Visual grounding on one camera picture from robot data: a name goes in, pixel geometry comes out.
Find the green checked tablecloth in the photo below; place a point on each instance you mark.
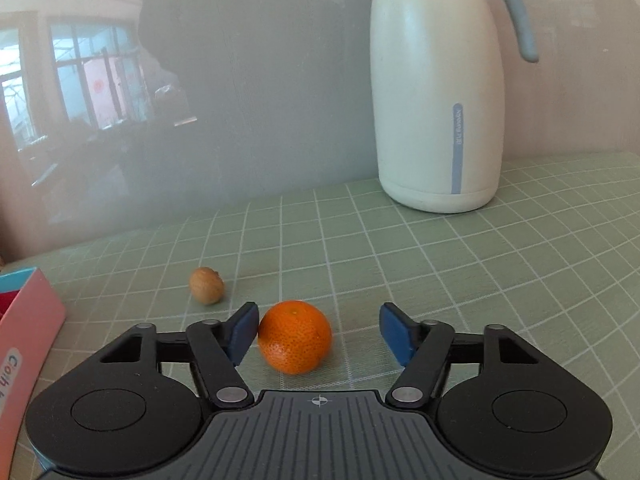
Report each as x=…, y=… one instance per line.
x=450, y=270

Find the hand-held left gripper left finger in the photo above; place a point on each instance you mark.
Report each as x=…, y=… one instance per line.
x=243, y=330

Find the white and blue thermos jug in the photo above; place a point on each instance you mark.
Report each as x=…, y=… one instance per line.
x=430, y=85

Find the pink cardboard box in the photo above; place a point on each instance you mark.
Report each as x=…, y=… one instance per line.
x=25, y=340

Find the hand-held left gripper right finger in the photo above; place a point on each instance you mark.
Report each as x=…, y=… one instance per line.
x=395, y=332

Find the small brown nut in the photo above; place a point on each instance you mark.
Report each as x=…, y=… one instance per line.
x=206, y=286

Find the orange mandarin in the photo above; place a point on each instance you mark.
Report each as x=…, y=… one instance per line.
x=295, y=337

